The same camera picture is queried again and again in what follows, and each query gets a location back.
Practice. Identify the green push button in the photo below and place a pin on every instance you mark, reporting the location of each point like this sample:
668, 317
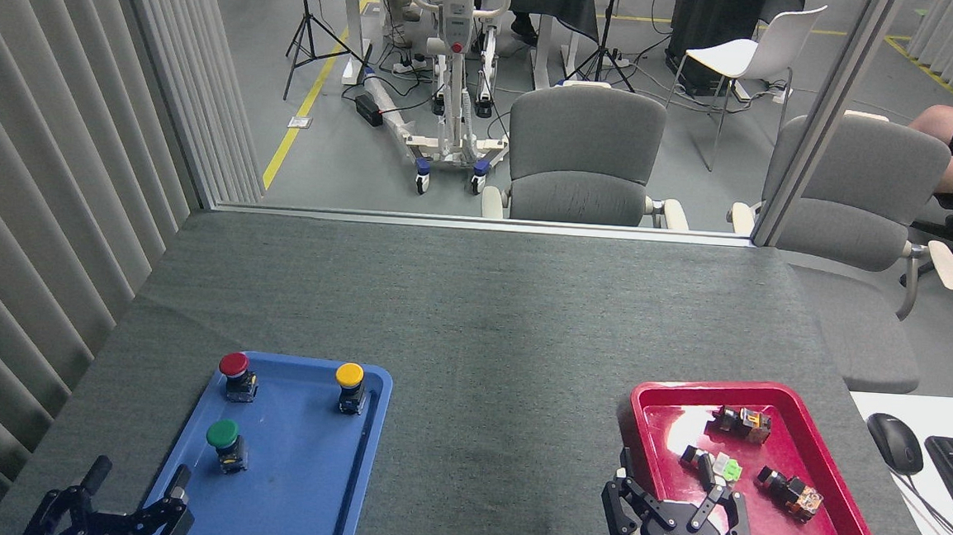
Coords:
223, 434

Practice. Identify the red push button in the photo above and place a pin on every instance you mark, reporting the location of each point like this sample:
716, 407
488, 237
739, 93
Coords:
234, 364

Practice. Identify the yellow push button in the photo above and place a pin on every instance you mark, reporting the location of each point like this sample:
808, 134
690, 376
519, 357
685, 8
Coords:
349, 374

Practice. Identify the blue plastic tray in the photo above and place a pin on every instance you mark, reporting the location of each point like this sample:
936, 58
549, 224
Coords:
290, 471

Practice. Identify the white side table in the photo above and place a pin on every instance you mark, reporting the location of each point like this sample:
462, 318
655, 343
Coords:
891, 524

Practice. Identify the black computer mouse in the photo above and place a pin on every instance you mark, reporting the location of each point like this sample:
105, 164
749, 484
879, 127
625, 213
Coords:
896, 442

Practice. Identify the grey office chair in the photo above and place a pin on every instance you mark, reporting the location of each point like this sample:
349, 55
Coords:
583, 142
856, 208

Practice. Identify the white plastic chair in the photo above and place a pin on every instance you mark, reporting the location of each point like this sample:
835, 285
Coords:
754, 57

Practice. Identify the black tripod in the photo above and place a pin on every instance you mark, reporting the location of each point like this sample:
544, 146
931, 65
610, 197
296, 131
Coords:
604, 52
302, 33

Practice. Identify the black power brick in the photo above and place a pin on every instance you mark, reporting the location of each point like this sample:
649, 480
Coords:
369, 110

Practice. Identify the white stand on wheels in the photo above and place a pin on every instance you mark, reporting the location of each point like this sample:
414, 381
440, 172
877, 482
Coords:
456, 26

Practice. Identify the white and green switch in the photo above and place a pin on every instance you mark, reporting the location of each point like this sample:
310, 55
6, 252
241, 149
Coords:
721, 466

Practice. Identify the black and orange switch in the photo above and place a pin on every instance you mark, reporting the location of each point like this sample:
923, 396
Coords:
793, 494
744, 423

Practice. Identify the silver frame rail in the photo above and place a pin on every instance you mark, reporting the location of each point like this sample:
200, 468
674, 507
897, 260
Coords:
479, 221

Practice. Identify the silver frame post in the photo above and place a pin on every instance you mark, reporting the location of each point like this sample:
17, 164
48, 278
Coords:
825, 115

